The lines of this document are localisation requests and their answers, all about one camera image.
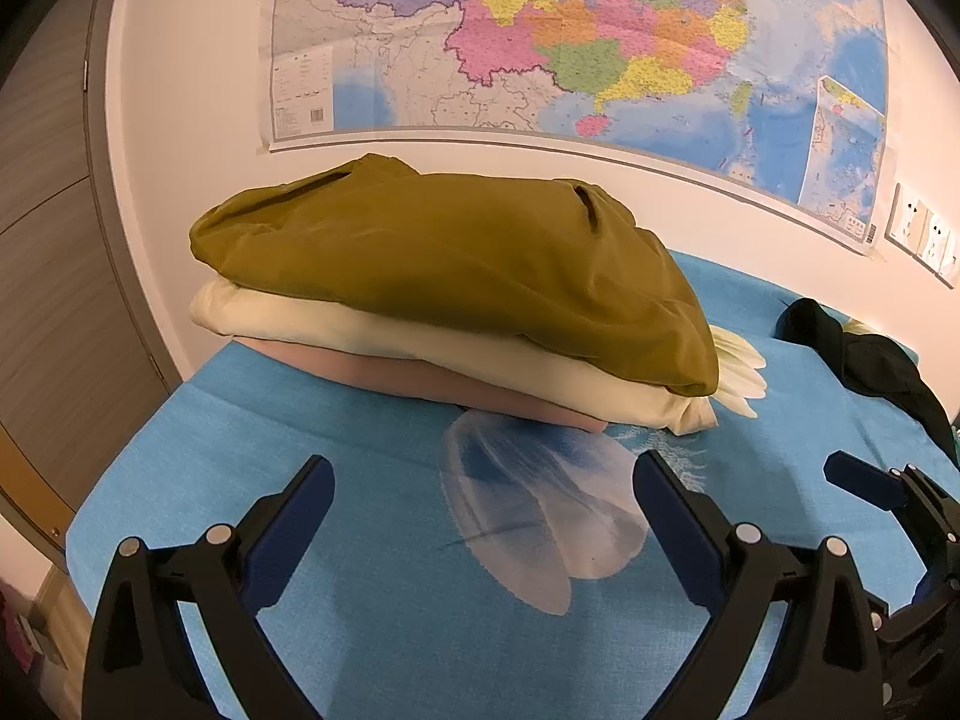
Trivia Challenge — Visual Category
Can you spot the blue floral bed sheet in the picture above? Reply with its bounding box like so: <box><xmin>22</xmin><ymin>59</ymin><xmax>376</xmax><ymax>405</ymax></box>
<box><xmin>66</xmin><ymin>247</ymin><xmax>960</xmax><ymax>720</ymax></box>

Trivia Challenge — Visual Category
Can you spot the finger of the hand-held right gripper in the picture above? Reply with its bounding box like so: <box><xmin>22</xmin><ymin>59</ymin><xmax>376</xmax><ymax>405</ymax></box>
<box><xmin>823</xmin><ymin>451</ymin><xmax>960</xmax><ymax>545</ymax></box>

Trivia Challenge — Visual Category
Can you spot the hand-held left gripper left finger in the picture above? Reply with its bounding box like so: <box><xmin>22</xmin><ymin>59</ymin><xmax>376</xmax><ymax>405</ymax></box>
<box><xmin>82</xmin><ymin>455</ymin><xmax>335</xmax><ymax>720</ymax></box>

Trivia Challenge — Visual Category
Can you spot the white wall socket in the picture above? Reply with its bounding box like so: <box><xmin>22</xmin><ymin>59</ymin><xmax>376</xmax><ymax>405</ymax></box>
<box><xmin>911</xmin><ymin>202</ymin><xmax>949</xmax><ymax>266</ymax></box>
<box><xmin>885</xmin><ymin>181</ymin><xmax>925</xmax><ymax>245</ymax></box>

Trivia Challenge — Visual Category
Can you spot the cream garment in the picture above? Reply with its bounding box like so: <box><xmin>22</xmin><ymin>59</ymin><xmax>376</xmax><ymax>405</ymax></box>
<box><xmin>187</xmin><ymin>277</ymin><xmax>717</xmax><ymax>436</ymax></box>

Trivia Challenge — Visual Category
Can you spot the black garment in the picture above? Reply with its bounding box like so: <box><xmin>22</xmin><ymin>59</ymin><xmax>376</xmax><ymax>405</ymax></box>
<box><xmin>774</xmin><ymin>298</ymin><xmax>960</xmax><ymax>466</ymax></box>

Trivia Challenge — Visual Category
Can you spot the pink garment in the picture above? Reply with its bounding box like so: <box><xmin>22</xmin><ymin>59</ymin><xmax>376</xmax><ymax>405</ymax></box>
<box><xmin>236</xmin><ymin>336</ymin><xmax>612</xmax><ymax>434</ymax></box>

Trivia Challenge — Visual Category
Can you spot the grey wardrobe door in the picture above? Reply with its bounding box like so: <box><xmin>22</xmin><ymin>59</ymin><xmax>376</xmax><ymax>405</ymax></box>
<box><xmin>0</xmin><ymin>0</ymin><xmax>182</xmax><ymax>548</ymax></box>

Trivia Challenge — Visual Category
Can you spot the colourful wall map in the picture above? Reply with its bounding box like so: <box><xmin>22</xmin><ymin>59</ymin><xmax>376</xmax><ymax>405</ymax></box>
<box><xmin>255</xmin><ymin>0</ymin><xmax>890</xmax><ymax>260</ymax></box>

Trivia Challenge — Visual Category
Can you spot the white wall switch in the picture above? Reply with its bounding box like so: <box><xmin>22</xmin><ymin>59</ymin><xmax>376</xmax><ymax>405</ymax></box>
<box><xmin>934</xmin><ymin>229</ymin><xmax>960</xmax><ymax>283</ymax></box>

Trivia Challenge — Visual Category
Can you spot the olive green jacket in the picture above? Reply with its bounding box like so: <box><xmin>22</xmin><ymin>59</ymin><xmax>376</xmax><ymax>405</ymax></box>
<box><xmin>187</xmin><ymin>152</ymin><xmax>721</xmax><ymax>397</ymax></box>

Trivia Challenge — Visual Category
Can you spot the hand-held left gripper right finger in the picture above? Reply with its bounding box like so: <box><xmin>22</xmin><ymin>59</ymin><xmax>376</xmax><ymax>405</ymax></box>
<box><xmin>633</xmin><ymin>451</ymin><xmax>883</xmax><ymax>720</ymax></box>

